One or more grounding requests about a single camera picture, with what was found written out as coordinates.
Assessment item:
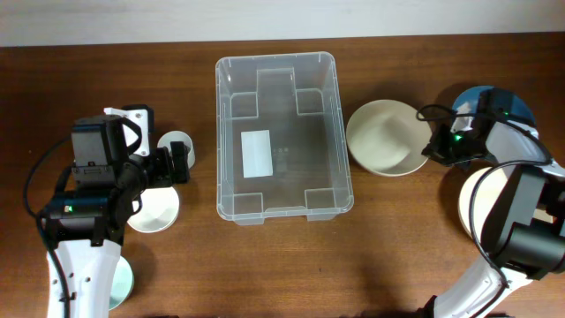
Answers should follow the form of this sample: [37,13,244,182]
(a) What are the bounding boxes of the grey cup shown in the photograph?
[157,131,195,169]

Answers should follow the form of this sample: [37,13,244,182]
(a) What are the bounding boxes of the white small bowl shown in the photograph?
[127,187,180,233]

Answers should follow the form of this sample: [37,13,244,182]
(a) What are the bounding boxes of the beige large bowl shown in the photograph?
[458,164,564,242]

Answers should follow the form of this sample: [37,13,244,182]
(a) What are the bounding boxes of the cream large bowl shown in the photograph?
[346,100,432,177]

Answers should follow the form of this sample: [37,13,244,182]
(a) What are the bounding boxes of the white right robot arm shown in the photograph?
[418,86,564,317]

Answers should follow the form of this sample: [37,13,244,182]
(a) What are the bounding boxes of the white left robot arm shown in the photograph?
[36,115,190,317]

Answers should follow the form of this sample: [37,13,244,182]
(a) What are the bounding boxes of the clear plastic storage container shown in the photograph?
[215,51,354,226]

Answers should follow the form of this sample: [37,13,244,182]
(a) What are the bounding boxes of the white label sticker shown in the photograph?
[241,130,273,178]

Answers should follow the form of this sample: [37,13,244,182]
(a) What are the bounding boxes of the mint small bowl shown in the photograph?
[109,256,134,311]

